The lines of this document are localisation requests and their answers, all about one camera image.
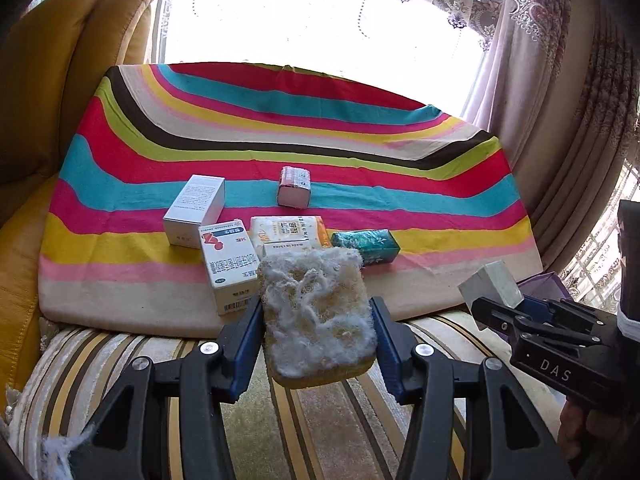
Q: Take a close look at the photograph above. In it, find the small red white box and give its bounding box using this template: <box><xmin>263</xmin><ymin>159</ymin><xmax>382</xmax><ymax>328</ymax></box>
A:
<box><xmin>277</xmin><ymin>166</ymin><xmax>311</xmax><ymax>209</ymax></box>

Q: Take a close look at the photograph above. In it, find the person right hand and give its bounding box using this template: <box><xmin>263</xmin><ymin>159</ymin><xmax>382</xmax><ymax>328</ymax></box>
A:
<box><xmin>556</xmin><ymin>398</ymin><xmax>639</xmax><ymax>460</ymax></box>

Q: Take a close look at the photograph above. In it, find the patterned pink curtain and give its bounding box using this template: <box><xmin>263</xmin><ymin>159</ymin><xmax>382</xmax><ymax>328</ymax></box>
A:
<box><xmin>344</xmin><ymin>0</ymin><xmax>640</xmax><ymax>311</ymax></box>

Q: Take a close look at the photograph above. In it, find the white orange flat packet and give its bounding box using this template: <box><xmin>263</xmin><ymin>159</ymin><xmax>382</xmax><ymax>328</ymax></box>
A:
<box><xmin>250</xmin><ymin>216</ymin><xmax>331</xmax><ymax>259</ymax></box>

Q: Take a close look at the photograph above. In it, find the teal tissue packet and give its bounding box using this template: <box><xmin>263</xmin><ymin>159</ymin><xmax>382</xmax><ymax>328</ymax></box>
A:
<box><xmin>331</xmin><ymin>229</ymin><xmax>400</xmax><ymax>266</ymax></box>

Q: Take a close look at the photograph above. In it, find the mustard yellow sofa pillow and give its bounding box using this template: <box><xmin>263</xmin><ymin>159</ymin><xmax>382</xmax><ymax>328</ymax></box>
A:
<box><xmin>1</xmin><ymin>0</ymin><xmax>154</xmax><ymax>390</ymax></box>

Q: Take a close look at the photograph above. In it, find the white box red logo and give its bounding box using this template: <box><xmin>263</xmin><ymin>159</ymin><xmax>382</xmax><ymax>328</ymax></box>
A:
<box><xmin>198</xmin><ymin>219</ymin><xmax>259</xmax><ymax>315</ymax></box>

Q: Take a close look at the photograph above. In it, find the white tall text box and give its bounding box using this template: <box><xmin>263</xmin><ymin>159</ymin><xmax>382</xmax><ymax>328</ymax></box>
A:
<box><xmin>163</xmin><ymin>174</ymin><xmax>226</xmax><ymax>249</ymax></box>

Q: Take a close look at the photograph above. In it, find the small silver white box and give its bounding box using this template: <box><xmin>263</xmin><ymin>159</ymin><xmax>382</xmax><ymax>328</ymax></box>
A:
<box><xmin>458</xmin><ymin>260</ymin><xmax>524</xmax><ymax>311</ymax></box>

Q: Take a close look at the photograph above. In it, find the rainbow striped cushion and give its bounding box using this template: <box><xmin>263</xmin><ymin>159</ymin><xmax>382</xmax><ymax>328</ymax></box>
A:
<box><xmin>38</xmin><ymin>63</ymin><xmax>541</xmax><ymax>337</ymax></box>

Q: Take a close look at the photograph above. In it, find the yellow white sponge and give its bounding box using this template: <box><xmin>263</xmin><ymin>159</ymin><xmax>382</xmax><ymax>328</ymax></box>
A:
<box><xmin>258</xmin><ymin>247</ymin><xmax>378</xmax><ymax>389</ymax></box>

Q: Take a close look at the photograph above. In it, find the purple storage box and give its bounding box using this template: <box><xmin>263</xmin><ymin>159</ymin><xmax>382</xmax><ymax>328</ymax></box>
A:
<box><xmin>518</xmin><ymin>272</ymin><xmax>573</xmax><ymax>301</ymax></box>

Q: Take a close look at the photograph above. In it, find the striped beige seat cushion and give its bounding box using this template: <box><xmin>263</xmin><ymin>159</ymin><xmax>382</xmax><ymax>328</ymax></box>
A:
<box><xmin>6</xmin><ymin>309</ymin><xmax>566</xmax><ymax>480</ymax></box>

